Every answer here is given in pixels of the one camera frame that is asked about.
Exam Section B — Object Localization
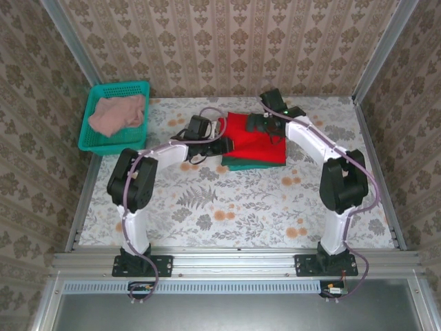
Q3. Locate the red bear print t-shirt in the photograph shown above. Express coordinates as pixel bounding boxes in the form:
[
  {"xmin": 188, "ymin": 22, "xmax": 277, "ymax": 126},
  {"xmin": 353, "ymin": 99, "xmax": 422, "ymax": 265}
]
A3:
[{"xmin": 220, "ymin": 112, "xmax": 287, "ymax": 165}]

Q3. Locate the teal t-shirt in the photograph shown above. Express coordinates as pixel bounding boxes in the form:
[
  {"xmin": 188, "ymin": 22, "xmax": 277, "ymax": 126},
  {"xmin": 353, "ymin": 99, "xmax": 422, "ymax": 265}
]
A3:
[{"xmin": 222, "ymin": 161, "xmax": 287, "ymax": 172}]

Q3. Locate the dark green t-shirt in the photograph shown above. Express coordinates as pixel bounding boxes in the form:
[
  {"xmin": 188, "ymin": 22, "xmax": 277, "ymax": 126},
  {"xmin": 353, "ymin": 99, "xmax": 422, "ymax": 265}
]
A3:
[{"xmin": 220, "ymin": 157, "xmax": 287, "ymax": 169}]

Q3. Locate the teal plastic basket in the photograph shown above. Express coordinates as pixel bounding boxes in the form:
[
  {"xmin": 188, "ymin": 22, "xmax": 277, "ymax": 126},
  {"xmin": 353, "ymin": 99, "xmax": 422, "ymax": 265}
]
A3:
[{"xmin": 78, "ymin": 81, "xmax": 152, "ymax": 157}]

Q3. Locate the beige t-shirt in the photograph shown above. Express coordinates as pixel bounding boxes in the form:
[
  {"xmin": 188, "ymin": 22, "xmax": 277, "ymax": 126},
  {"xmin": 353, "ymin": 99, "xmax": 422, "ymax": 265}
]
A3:
[{"xmin": 88, "ymin": 94, "xmax": 146, "ymax": 137}]

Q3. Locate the floral tablecloth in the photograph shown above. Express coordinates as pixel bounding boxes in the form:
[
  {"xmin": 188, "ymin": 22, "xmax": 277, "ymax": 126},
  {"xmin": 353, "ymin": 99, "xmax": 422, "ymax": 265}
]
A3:
[{"xmin": 79, "ymin": 96, "xmax": 396, "ymax": 249}]

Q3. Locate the small electronics board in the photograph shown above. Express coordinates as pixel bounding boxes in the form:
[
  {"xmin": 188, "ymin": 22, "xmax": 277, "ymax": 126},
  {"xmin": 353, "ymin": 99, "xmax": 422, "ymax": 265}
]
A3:
[
  {"xmin": 127, "ymin": 281, "xmax": 156, "ymax": 300},
  {"xmin": 319, "ymin": 281, "xmax": 347, "ymax": 298}
]

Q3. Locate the grey metal panel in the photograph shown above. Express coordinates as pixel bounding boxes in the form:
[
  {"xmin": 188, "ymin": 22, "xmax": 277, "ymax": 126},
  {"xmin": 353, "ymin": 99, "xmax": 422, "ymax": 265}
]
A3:
[{"xmin": 51, "ymin": 292, "xmax": 427, "ymax": 331}]

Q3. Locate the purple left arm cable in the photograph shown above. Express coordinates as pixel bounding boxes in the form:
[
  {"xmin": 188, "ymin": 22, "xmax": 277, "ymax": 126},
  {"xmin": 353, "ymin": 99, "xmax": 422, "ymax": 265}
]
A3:
[{"xmin": 122, "ymin": 106, "xmax": 225, "ymax": 306}]

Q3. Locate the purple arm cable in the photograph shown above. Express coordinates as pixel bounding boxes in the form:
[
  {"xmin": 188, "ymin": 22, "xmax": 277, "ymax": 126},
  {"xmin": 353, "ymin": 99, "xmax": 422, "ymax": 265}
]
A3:
[
  {"xmin": 122, "ymin": 106, "xmax": 225, "ymax": 306},
  {"xmin": 260, "ymin": 81, "xmax": 380, "ymax": 304}
]

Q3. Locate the aluminium frame post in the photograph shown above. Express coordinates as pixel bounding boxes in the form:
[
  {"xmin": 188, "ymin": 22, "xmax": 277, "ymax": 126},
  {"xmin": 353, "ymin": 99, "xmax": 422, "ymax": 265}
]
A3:
[
  {"xmin": 41, "ymin": 0, "xmax": 103, "ymax": 87},
  {"xmin": 353, "ymin": 0, "xmax": 420, "ymax": 99}
]

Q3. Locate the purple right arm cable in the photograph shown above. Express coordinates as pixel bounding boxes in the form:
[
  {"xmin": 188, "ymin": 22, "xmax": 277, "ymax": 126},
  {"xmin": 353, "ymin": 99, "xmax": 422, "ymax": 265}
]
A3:
[{"xmin": 260, "ymin": 81, "xmax": 380, "ymax": 304}]

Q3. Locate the aluminium mounting rail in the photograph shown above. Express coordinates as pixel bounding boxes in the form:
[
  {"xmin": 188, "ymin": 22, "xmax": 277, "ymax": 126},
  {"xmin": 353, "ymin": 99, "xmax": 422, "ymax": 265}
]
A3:
[{"xmin": 51, "ymin": 246, "xmax": 420, "ymax": 277}]

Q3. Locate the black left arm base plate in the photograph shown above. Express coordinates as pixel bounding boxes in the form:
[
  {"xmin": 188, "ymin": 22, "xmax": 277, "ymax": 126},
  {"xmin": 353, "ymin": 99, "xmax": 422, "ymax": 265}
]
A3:
[{"xmin": 112, "ymin": 254, "xmax": 173, "ymax": 277}]

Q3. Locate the aluminium table side rail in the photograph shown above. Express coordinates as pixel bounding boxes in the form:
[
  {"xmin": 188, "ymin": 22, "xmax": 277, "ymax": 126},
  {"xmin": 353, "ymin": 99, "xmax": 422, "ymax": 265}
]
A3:
[
  {"xmin": 354, "ymin": 99, "xmax": 407, "ymax": 251},
  {"xmin": 65, "ymin": 151, "xmax": 101, "ymax": 252}
]

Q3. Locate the grey slotted cable duct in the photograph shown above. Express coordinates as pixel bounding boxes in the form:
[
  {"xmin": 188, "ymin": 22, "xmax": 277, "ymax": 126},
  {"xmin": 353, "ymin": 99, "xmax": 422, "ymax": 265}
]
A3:
[{"xmin": 63, "ymin": 279, "xmax": 321, "ymax": 294}]

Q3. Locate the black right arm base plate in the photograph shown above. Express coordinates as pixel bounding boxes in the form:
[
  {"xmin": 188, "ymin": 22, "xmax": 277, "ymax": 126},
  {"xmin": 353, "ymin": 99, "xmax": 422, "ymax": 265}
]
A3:
[{"xmin": 294, "ymin": 254, "xmax": 359, "ymax": 277}]

